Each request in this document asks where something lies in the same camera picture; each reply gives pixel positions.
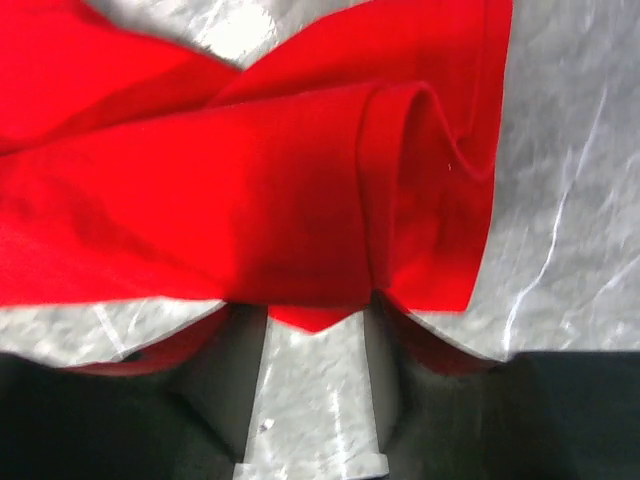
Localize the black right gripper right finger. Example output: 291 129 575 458
364 294 639 479

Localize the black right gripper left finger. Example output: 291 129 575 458
1 305 266 479

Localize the bright red t-shirt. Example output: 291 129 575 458
0 0 516 335

